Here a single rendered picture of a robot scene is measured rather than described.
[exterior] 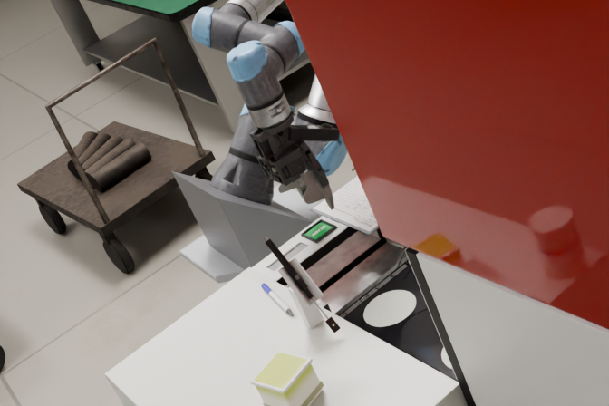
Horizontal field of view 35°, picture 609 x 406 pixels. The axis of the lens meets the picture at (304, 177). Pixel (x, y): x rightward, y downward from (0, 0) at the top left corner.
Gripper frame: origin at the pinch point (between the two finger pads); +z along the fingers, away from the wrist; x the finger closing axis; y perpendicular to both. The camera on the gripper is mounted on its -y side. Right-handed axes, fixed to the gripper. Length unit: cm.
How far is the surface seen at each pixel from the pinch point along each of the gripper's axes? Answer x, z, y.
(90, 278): -236, 103, 8
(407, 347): 36.8, 12.4, 13.4
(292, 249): -1.5, 6.8, 9.5
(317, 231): 0.0, 6.0, 3.4
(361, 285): 12.1, 14.4, 5.1
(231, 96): -255, 74, -98
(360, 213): 4.0, 6.1, -5.1
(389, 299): 23.5, 12.4, 6.3
